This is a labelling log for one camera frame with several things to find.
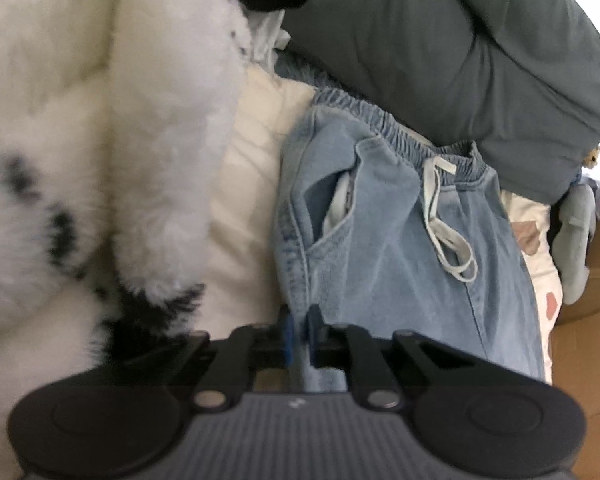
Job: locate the light blue denim pants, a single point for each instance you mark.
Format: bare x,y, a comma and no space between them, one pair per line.
382,231

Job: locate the dark grey duvet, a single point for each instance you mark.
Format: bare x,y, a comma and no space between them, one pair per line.
521,78

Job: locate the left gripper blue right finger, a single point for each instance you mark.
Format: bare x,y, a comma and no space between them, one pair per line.
354,351

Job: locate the grey neck pillow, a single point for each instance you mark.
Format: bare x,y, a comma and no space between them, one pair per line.
577,217

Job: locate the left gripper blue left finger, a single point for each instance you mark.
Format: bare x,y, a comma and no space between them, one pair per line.
232,364

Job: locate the white black spotted fleece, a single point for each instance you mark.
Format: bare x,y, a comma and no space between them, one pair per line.
114,118

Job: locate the small teddy bear toy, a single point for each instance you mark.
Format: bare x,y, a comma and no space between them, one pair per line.
589,162

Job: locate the cream bear print bedsheet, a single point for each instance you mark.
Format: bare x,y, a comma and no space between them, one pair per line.
242,285

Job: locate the brown cardboard barrier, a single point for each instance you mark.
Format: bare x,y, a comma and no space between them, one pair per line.
575,345

